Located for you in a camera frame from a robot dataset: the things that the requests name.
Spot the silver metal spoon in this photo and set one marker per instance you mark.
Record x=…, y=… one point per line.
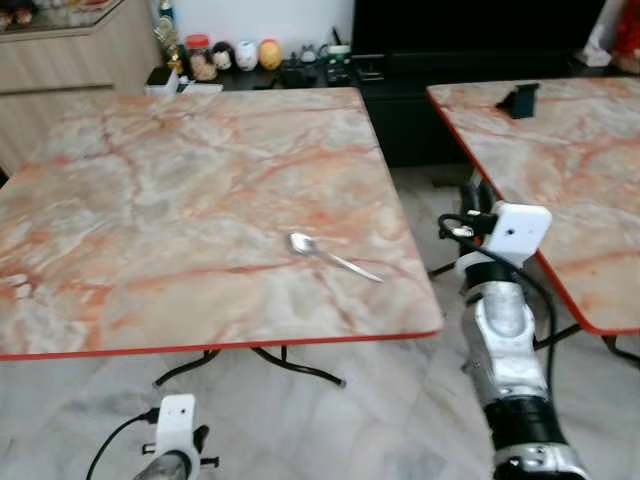
x=300, y=243

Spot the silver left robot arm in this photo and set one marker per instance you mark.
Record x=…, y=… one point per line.
x=165, y=468

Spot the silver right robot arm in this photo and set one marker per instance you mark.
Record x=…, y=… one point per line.
x=505, y=350

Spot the small black box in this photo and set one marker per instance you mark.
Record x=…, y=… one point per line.
x=520, y=103

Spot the black television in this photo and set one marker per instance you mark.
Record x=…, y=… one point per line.
x=480, y=25

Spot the small white ornament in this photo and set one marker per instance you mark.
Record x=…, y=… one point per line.
x=600, y=50

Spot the white green cup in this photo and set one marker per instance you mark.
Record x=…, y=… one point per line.
x=340, y=52

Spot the black electronic device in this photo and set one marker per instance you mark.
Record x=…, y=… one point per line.
x=300, y=75

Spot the small grey figurine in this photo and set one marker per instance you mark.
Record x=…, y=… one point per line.
x=309, y=54

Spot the red plush doll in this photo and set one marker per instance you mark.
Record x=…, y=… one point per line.
x=628, y=35

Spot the yellow egg shaped figurine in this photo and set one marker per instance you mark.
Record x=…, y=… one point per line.
x=270, y=55

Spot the white round figurine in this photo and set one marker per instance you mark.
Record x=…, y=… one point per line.
x=247, y=56

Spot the black haired round figurine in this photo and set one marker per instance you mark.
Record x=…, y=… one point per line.
x=223, y=58

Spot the white flat tray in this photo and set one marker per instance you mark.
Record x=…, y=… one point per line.
x=200, y=87

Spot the clear jar red lid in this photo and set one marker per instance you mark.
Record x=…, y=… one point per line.
x=201, y=65

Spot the small white box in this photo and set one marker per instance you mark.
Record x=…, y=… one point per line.
x=162, y=82

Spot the small gold trophy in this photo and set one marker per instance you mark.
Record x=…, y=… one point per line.
x=172, y=45

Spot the tall blue gold trophy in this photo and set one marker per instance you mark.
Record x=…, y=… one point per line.
x=166, y=10

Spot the light wooden cabinet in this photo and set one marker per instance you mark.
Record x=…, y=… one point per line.
x=60, y=60

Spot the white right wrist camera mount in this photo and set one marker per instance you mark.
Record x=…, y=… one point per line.
x=520, y=232

